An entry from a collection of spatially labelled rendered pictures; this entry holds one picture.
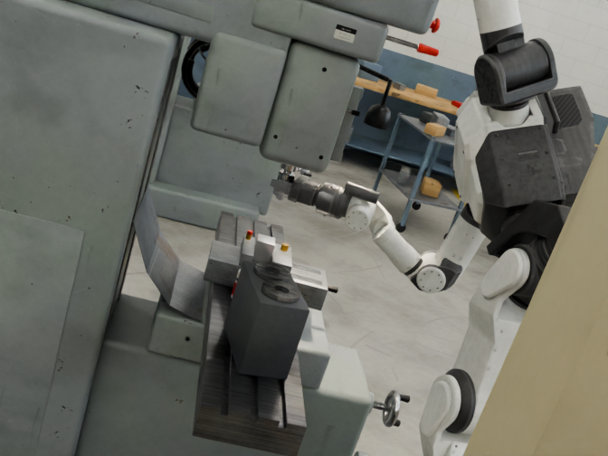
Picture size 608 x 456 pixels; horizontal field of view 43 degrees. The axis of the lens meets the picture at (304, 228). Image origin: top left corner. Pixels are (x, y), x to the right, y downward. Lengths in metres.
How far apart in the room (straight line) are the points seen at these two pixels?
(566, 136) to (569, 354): 1.48
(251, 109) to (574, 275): 1.66
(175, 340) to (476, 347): 0.83
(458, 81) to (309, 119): 7.01
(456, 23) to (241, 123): 7.01
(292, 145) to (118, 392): 0.85
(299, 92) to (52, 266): 0.76
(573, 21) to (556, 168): 7.59
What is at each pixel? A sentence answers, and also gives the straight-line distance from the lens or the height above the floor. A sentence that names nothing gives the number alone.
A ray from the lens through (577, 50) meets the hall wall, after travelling 9.36.
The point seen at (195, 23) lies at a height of 1.60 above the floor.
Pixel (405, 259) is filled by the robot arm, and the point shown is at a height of 1.16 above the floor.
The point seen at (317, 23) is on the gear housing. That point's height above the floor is 1.68.
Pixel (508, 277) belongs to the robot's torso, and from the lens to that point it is 1.64.
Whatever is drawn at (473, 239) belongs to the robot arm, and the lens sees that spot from 2.08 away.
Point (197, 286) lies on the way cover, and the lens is 2.30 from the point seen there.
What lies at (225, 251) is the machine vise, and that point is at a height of 0.99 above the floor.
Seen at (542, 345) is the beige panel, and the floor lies 1.69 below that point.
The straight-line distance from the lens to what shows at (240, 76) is 1.95.
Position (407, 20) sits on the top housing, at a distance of 1.96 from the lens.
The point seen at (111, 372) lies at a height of 0.63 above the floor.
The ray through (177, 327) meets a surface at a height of 0.82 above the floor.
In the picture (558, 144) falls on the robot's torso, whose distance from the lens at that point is 1.79.
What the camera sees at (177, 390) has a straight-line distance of 2.24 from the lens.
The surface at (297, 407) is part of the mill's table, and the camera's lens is 1.74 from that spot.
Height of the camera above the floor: 1.81
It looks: 18 degrees down
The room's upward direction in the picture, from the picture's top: 18 degrees clockwise
